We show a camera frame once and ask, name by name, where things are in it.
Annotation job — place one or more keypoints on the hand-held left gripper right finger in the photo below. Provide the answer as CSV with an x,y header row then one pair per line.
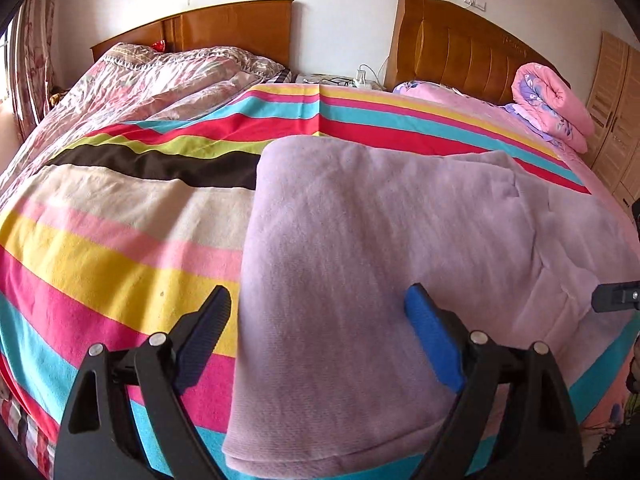
x,y
437,345

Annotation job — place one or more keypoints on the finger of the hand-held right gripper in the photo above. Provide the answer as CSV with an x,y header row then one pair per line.
x,y
615,296

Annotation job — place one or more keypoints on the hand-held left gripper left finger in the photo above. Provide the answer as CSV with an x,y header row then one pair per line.
x,y
202,342

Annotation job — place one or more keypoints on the lilac pants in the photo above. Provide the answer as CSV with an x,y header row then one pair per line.
x,y
375,240

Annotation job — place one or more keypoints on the striped colourful blanket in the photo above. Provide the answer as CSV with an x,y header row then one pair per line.
x,y
125,240

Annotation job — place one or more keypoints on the light wooden wardrobe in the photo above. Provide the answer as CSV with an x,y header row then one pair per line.
x,y
612,110

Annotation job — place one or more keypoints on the red checked cloth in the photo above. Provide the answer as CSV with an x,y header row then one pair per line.
x,y
25,435

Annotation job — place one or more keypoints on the rolled pink floral quilt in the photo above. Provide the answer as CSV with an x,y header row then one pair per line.
x,y
555,105

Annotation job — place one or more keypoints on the pink bed sheet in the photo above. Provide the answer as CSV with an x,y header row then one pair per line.
x,y
475,110

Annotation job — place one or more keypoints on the white charger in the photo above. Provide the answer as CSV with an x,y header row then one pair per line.
x,y
362,77

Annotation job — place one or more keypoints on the plaid bed sheet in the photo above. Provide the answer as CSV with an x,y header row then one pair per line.
x,y
282,76

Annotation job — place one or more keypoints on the nightstand with patterned cover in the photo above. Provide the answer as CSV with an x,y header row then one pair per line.
x,y
312,79

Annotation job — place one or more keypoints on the small red ornament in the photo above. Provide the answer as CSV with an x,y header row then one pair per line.
x,y
159,46

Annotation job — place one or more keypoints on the ribbed wooden headboard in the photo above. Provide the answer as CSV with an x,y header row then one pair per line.
x,y
450,45

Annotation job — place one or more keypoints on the plain wooden headboard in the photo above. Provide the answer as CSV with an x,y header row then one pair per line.
x,y
235,27

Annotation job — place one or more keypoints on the pink floral curtain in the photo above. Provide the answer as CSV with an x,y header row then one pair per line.
x,y
35,60

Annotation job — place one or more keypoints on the white wall socket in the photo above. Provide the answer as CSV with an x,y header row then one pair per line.
x,y
475,1

